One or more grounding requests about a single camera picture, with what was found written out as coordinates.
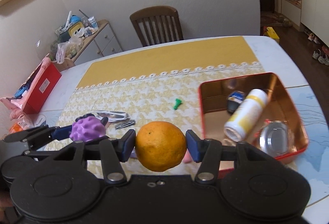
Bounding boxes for yellow houndstooth table runner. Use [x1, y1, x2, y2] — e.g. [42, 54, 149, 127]
[43, 36, 265, 181]

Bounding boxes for round silver tin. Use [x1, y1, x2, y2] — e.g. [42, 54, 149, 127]
[259, 121, 289, 157]

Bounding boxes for white wall cabinet unit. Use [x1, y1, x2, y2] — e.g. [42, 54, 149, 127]
[280, 0, 329, 48]

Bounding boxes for pink small bottle toy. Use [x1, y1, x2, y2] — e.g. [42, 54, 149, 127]
[182, 150, 192, 163]

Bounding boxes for white drawer cabinet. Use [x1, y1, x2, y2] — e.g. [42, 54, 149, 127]
[58, 19, 124, 71]

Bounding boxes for yellow blue toy container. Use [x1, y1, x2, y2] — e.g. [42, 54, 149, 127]
[60, 15, 85, 42]

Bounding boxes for red metal tin box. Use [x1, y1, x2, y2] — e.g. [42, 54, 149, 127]
[198, 72, 309, 164]

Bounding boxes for green small peg toy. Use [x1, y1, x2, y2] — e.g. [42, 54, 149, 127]
[173, 99, 182, 110]

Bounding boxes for purple spiky ball toy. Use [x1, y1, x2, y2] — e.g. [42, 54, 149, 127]
[69, 114, 106, 142]

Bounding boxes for brown wooden chair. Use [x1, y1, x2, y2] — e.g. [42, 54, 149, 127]
[129, 6, 184, 47]

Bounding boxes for shoes on floor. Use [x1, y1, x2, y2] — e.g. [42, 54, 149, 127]
[308, 33, 329, 66]

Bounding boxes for purple eraser block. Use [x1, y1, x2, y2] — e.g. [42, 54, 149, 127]
[130, 149, 137, 159]

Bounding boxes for orange mandarin fruit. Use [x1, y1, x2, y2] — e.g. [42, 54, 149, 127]
[135, 121, 187, 172]

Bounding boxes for red candy wrapper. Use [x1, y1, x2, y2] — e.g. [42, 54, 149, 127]
[221, 138, 236, 147]

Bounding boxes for white yellow supplement bottle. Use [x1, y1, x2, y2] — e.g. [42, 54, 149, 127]
[224, 89, 269, 142]

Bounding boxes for silver nail clipper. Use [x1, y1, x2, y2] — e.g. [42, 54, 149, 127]
[115, 119, 136, 130]

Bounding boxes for clear plastic bag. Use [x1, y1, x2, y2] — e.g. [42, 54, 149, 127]
[55, 37, 84, 64]

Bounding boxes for red gift box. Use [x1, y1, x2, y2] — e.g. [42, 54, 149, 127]
[0, 56, 63, 114]

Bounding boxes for yellow box on floor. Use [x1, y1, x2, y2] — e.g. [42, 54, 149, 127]
[263, 26, 279, 43]

